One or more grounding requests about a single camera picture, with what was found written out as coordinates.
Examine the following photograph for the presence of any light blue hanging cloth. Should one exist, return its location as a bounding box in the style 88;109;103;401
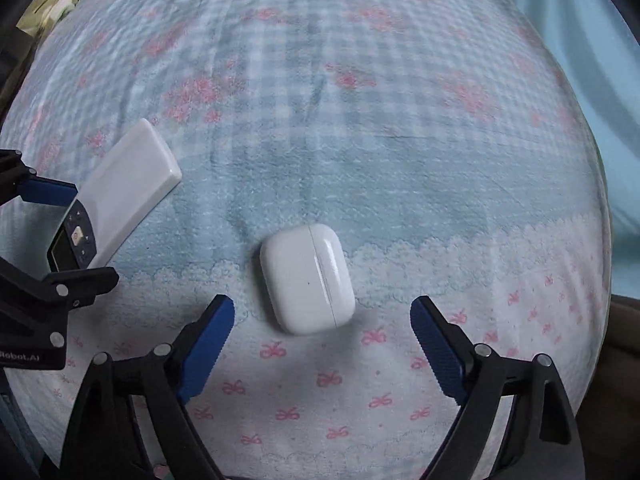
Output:
482;0;640;296

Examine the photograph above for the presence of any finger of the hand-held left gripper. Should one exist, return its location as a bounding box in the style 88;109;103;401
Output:
0;149;79;208
0;257;120;308

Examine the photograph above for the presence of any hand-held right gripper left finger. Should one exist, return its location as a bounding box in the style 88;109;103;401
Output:
60;294;236;480

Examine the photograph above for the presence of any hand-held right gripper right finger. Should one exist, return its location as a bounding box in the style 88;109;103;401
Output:
410;296;586;480

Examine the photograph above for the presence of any white earbuds case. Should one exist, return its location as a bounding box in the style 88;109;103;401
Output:
259;223;357;336

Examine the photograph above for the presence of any white handheld digital device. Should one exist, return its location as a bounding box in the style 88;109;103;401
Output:
46;118;183;271

